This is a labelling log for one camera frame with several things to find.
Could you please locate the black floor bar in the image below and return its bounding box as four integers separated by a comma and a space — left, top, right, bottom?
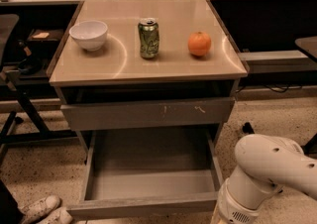
242, 122, 255, 134

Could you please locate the white sneaker lower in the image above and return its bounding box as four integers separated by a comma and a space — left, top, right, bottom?
37, 207, 73, 224

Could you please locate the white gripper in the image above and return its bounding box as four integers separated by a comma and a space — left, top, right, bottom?
211, 178, 260, 224

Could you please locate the white ceramic bowl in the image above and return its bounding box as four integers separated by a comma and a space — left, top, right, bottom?
69, 20, 108, 51

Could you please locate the white sneaker upper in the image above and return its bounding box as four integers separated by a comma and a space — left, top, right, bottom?
19, 195, 61, 224

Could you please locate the black table leg frame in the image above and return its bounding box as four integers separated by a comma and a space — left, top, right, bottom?
0, 68, 78, 157

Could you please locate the white sneaker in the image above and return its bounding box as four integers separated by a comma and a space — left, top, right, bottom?
19, 195, 61, 224
37, 207, 73, 224

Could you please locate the green soda can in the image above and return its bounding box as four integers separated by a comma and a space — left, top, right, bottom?
138, 18, 159, 58

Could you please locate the grey drawer cabinet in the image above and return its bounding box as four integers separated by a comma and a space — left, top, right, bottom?
50, 0, 248, 148

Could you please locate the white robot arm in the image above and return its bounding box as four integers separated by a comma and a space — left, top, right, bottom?
211, 134, 317, 224

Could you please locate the grey drawer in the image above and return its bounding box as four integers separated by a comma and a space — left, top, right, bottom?
61, 97, 235, 131
68, 127, 223, 220

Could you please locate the orange fruit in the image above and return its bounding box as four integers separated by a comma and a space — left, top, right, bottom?
187, 32, 211, 56

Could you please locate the grey top drawer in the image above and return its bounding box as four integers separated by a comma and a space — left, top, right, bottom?
61, 97, 235, 131

